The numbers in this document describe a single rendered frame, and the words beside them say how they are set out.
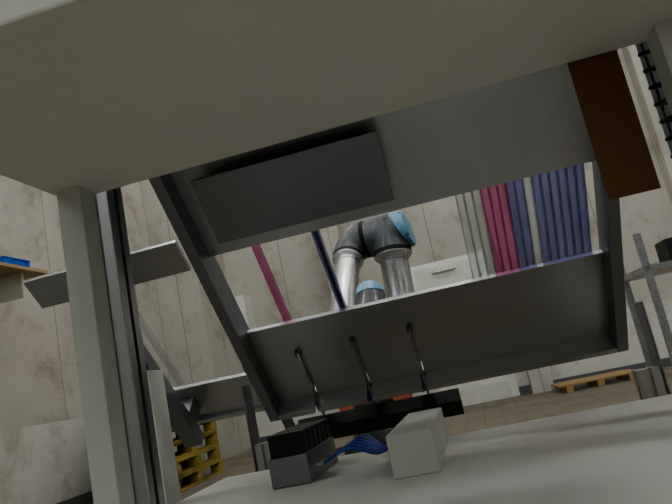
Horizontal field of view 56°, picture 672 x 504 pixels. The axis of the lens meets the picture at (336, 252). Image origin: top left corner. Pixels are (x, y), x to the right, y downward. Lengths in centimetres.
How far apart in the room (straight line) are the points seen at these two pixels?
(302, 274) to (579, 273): 899
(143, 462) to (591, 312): 82
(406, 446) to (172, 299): 893
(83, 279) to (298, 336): 57
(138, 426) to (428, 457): 37
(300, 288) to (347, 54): 952
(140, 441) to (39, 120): 42
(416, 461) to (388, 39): 42
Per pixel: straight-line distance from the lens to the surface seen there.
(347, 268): 182
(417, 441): 69
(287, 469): 80
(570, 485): 54
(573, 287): 121
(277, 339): 122
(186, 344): 942
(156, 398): 135
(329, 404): 128
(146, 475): 85
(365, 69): 60
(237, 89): 59
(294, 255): 1015
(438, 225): 982
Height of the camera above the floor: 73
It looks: 11 degrees up
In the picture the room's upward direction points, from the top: 12 degrees counter-clockwise
